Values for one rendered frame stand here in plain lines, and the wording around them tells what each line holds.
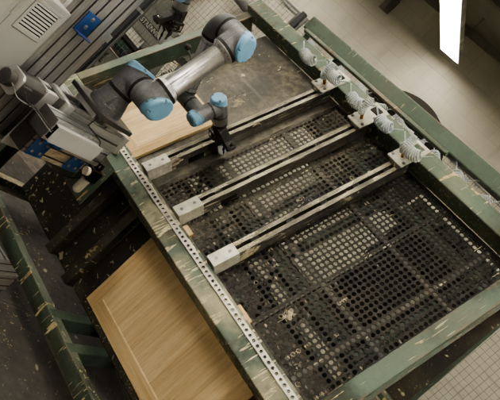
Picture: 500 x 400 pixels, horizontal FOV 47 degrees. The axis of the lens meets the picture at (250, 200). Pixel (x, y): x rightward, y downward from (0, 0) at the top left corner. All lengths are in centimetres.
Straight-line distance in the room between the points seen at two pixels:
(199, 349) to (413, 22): 662
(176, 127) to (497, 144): 549
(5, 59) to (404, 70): 661
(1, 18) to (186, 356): 152
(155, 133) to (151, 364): 112
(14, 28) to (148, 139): 106
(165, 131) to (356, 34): 584
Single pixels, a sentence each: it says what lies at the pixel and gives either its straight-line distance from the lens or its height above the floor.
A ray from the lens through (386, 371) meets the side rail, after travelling 227.
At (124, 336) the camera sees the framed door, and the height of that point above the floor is 33.
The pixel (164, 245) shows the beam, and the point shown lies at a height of 81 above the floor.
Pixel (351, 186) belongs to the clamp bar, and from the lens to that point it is 269.
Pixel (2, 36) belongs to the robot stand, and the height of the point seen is 103.
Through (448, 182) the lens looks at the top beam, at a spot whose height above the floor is 190.
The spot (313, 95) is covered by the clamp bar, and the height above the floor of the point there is 175.
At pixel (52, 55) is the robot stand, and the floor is 106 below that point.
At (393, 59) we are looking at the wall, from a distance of 828.
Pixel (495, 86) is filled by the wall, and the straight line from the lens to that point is 809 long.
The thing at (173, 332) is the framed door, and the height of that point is 54.
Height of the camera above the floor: 146
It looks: 6 degrees down
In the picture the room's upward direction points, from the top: 47 degrees clockwise
